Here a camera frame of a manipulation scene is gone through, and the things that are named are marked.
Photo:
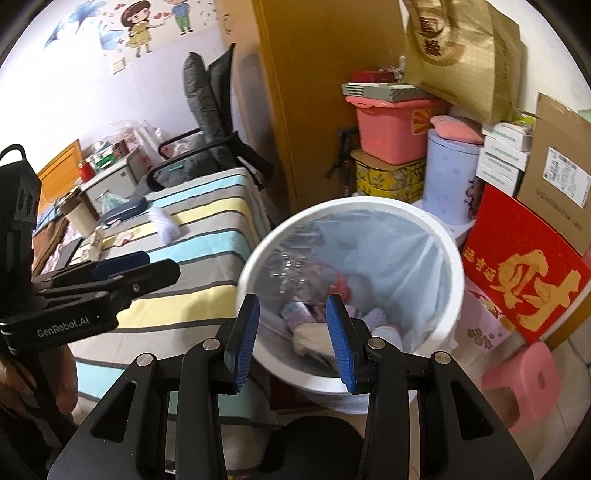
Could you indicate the white cardboard box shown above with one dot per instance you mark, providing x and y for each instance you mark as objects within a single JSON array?
[
  {"x": 498, "y": 181},
  {"x": 503, "y": 159},
  {"x": 505, "y": 136}
]

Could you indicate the cartoon wall sticker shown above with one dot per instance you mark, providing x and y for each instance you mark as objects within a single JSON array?
[{"x": 138, "y": 27}]

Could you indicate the lavender bin with pink lid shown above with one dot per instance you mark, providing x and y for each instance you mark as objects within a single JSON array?
[{"x": 450, "y": 180}]

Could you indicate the person's left hand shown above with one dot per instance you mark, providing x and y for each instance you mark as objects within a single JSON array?
[{"x": 60, "y": 374}]

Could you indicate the striped bed sheet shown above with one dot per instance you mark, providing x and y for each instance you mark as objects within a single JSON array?
[{"x": 198, "y": 217}]

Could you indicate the beige carton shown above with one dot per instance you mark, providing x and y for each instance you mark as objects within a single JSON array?
[{"x": 311, "y": 338}]

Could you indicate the purple milk carton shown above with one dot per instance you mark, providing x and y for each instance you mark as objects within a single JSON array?
[{"x": 298, "y": 316}]

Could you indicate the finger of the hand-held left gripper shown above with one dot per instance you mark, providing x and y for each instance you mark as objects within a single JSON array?
[
  {"x": 120, "y": 265},
  {"x": 138, "y": 284}
]

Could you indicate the pink plastic stool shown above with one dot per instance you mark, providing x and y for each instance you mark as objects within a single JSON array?
[{"x": 521, "y": 383}]

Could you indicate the black tripod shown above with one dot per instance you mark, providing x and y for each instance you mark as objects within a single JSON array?
[{"x": 341, "y": 152}]

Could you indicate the yellow floral box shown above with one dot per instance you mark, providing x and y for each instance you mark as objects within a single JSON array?
[{"x": 388, "y": 177}]

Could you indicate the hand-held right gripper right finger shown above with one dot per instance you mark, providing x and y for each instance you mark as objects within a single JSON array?
[{"x": 344, "y": 350}]

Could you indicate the white bedside cabinet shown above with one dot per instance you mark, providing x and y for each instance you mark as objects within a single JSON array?
[{"x": 115, "y": 180}]

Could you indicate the brown cardboard box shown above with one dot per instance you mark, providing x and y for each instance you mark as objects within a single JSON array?
[{"x": 558, "y": 166}]

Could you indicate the pink floral box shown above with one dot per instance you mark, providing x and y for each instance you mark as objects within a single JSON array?
[{"x": 482, "y": 323}]

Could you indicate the grey cushioned office chair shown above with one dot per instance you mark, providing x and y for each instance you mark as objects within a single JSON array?
[{"x": 198, "y": 92}]

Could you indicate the dark red flat box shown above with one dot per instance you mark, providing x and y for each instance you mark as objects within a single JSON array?
[{"x": 374, "y": 77}]

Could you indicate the wooden wardrobe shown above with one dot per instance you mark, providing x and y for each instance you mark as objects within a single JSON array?
[{"x": 314, "y": 92}]

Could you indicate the gold gift bag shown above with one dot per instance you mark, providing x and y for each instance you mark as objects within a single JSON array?
[{"x": 461, "y": 50}]

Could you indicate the red can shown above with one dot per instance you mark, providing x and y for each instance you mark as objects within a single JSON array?
[{"x": 86, "y": 171}]

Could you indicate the pink storage box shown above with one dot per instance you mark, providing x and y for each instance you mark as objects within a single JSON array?
[{"x": 392, "y": 134}]

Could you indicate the navy blue case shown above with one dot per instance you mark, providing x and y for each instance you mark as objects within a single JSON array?
[{"x": 122, "y": 211}]

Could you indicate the pink small wrapper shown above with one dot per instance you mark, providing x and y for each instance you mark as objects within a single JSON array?
[{"x": 123, "y": 237}]

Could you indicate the wall switch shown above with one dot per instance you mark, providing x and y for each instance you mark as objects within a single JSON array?
[{"x": 118, "y": 65}]

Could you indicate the orange wooden headboard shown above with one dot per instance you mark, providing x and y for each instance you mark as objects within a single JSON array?
[{"x": 57, "y": 170}]

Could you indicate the black tablet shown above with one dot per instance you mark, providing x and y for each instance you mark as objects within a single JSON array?
[{"x": 70, "y": 254}]

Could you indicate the grey green flat box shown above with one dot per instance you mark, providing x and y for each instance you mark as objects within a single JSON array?
[{"x": 388, "y": 92}]

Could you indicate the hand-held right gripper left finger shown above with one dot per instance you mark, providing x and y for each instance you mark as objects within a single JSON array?
[{"x": 242, "y": 341}]

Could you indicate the black office chair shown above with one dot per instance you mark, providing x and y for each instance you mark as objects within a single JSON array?
[{"x": 221, "y": 92}]

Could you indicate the red white plastic bag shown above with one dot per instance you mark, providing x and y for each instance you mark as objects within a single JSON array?
[{"x": 143, "y": 147}]

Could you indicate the red gift box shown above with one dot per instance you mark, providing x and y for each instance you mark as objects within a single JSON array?
[{"x": 521, "y": 258}]

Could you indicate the red label plastic bottle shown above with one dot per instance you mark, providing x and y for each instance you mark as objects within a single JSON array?
[{"x": 341, "y": 284}]

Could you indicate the white round waste bin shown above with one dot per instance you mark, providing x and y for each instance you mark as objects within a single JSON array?
[{"x": 392, "y": 210}]

